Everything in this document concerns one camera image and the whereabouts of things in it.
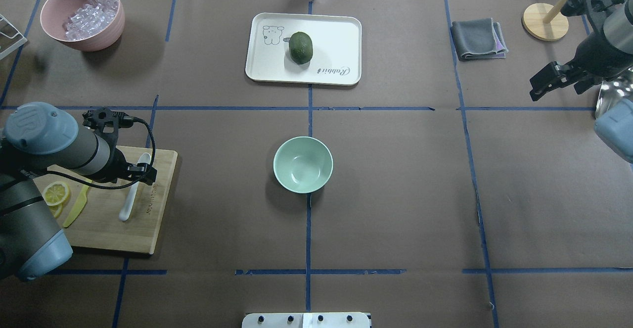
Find grey folded cloth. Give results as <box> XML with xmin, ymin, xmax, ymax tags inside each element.
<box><xmin>451</xmin><ymin>18</ymin><xmax>509</xmax><ymax>62</ymax></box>

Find lemon slice lower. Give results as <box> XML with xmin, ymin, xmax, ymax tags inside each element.
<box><xmin>49</xmin><ymin>203</ymin><xmax>65</xmax><ymax>218</ymax></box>

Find lemon slice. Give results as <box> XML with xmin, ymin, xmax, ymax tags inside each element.
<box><xmin>42</xmin><ymin>181</ymin><xmax>70</xmax><ymax>207</ymax></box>
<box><xmin>49</xmin><ymin>203</ymin><xmax>65</xmax><ymax>218</ymax></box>

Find white plastic spoon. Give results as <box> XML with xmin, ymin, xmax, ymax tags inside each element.
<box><xmin>118</xmin><ymin>152</ymin><xmax>151</xmax><ymax>222</ymax></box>

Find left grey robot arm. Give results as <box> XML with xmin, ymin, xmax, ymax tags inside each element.
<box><xmin>0</xmin><ymin>102</ymin><xmax>157</xmax><ymax>281</ymax></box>

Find green avocado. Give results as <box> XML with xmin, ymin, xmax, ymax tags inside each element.
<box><xmin>288</xmin><ymin>31</ymin><xmax>314</xmax><ymax>65</ymax></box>

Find yellow plastic knife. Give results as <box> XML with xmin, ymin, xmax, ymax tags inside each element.
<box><xmin>62</xmin><ymin>182</ymin><xmax>92</xmax><ymax>229</ymax></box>

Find clear ice cubes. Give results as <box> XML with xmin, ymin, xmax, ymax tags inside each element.
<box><xmin>62</xmin><ymin>0</ymin><xmax>122</xmax><ymax>41</ymax></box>

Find bamboo cutting board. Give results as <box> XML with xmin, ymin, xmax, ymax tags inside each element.
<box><xmin>31</xmin><ymin>146</ymin><xmax>179</xmax><ymax>255</ymax></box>

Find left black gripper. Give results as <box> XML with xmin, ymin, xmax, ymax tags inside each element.
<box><xmin>82</xmin><ymin>107</ymin><xmax>157</xmax><ymax>185</ymax></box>

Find white rabbit tray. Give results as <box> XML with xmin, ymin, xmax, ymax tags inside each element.
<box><xmin>245</xmin><ymin>13</ymin><xmax>362</xmax><ymax>86</ymax></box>

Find lemon slice upper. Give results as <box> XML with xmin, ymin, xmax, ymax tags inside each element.
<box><xmin>42</xmin><ymin>181</ymin><xmax>70</xmax><ymax>207</ymax></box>

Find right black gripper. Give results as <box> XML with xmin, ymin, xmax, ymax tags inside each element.
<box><xmin>529</xmin><ymin>61</ymin><xmax>604</xmax><ymax>102</ymax></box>

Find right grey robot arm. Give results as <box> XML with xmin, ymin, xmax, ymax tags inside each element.
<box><xmin>522</xmin><ymin>0</ymin><xmax>633</xmax><ymax>102</ymax></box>

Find metal cup rack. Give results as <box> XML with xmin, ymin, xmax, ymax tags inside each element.
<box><xmin>0</xmin><ymin>15</ymin><xmax>28</xmax><ymax>60</ymax></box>

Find pink bowl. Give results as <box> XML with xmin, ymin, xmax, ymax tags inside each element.
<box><xmin>40</xmin><ymin>0</ymin><xmax>125</xmax><ymax>51</ymax></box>

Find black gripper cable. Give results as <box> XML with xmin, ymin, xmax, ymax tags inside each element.
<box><xmin>88</xmin><ymin>115</ymin><xmax>158</xmax><ymax>190</ymax></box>

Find light green bowl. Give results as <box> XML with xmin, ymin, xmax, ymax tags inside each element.
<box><xmin>272</xmin><ymin>136</ymin><xmax>334</xmax><ymax>193</ymax></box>

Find wooden stand with pole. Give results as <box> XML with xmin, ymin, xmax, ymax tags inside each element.
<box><xmin>521</xmin><ymin>0</ymin><xmax>568</xmax><ymax>42</ymax></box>

